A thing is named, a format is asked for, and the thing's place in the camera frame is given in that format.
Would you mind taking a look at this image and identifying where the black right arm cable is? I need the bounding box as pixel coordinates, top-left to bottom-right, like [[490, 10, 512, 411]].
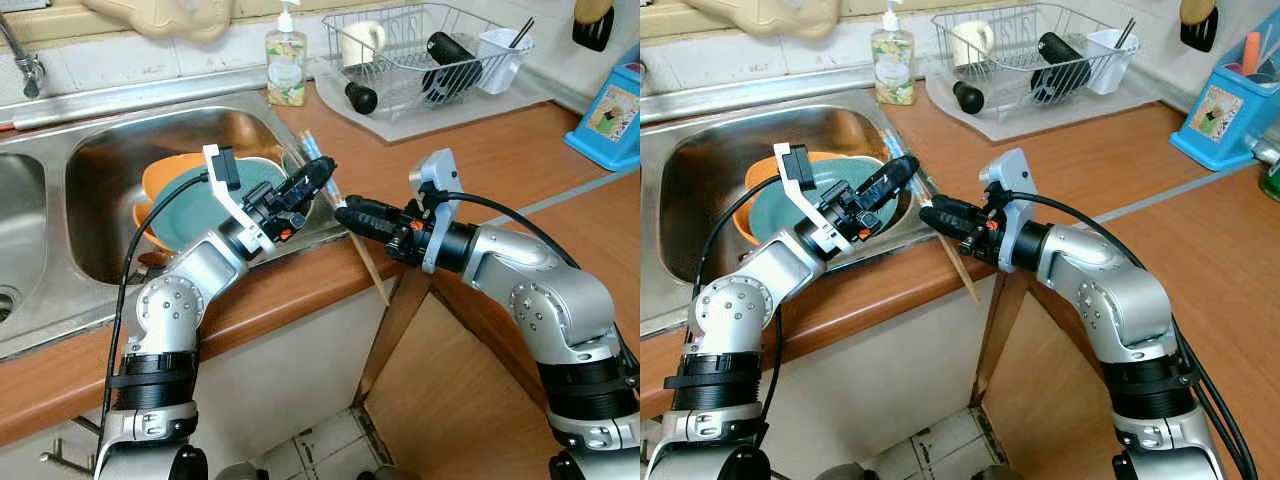
[[440, 190, 641, 396], [1015, 190, 1261, 480]]

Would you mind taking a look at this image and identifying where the grey drying mat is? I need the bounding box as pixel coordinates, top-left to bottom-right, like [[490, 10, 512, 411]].
[[313, 55, 556, 143], [925, 55, 1161, 141]]

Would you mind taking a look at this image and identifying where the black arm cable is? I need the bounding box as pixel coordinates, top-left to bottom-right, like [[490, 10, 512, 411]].
[[440, 190, 641, 396], [1015, 190, 1261, 480], [695, 172, 791, 451], [100, 170, 211, 441]]

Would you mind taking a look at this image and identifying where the stainless steel sink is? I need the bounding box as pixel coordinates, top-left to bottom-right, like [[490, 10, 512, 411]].
[[0, 65, 351, 361], [640, 65, 946, 336]]

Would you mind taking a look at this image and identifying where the metal cabinet handle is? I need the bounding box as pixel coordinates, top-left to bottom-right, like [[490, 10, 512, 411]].
[[40, 415, 101, 476]]

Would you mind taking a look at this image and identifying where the metal faucet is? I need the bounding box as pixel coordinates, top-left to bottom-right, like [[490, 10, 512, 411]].
[[0, 10, 46, 99]]

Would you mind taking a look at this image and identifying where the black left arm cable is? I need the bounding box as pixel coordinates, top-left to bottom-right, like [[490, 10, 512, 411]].
[[695, 172, 791, 451], [100, 170, 211, 441]]

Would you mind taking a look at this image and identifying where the brown wooden cabinet door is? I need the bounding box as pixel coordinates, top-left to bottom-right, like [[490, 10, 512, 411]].
[[975, 320, 1126, 480], [360, 290, 566, 480]]

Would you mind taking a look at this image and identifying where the orange plastic bowl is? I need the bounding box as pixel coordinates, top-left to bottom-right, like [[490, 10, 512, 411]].
[[733, 150, 906, 246], [130, 152, 296, 256]]

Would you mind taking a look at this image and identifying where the clear soap pump bottle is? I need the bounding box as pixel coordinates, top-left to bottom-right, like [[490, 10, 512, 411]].
[[870, 0, 916, 106], [265, 0, 309, 108]]

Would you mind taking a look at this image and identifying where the cream ceramic mug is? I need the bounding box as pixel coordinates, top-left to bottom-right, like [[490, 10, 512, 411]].
[[950, 20, 996, 68], [340, 20, 388, 68]]

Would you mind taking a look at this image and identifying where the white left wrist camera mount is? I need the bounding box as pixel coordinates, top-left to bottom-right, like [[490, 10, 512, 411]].
[[773, 143, 846, 256], [202, 143, 273, 253]]

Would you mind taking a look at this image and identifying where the wire dish rack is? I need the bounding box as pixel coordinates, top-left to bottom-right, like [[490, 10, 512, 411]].
[[930, 3, 1143, 121], [322, 3, 536, 121]]

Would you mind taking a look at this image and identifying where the teal plate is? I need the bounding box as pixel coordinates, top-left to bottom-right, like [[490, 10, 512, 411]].
[[150, 157, 291, 251], [748, 157, 886, 246]]

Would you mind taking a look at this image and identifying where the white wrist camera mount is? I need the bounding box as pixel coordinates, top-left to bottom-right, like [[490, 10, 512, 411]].
[[980, 148, 1041, 273], [410, 148, 463, 273], [202, 143, 273, 253], [773, 143, 846, 256]]

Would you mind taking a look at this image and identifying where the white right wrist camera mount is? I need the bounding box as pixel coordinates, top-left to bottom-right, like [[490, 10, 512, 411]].
[[980, 148, 1041, 273], [410, 148, 463, 273]]

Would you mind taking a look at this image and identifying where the blue plastic utensil box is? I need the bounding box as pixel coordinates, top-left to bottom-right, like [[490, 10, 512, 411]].
[[563, 60, 641, 173], [1168, 25, 1280, 173]]

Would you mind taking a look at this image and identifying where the white cabinet door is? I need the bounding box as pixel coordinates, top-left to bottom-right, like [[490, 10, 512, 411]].
[[190, 290, 401, 480], [770, 285, 1001, 480]]

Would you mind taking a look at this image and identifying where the black flask bottle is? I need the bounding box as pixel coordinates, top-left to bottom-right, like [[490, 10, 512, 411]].
[[423, 32, 483, 104], [1032, 32, 1093, 104]]

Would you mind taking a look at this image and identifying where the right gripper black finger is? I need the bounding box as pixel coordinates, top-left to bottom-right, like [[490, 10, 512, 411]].
[[918, 210, 981, 241], [925, 197, 981, 221], [333, 210, 396, 241], [340, 197, 396, 221]]

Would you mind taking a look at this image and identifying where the white plastic cutlery holder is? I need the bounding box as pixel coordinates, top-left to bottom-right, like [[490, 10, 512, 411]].
[[1087, 28, 1141, 96], [478, 28, 534, 96]]

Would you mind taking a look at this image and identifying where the beige cloth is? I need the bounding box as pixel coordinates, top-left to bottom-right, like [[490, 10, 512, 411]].
[[82, 0, 236, 41], [690, 0, 841, 39]]

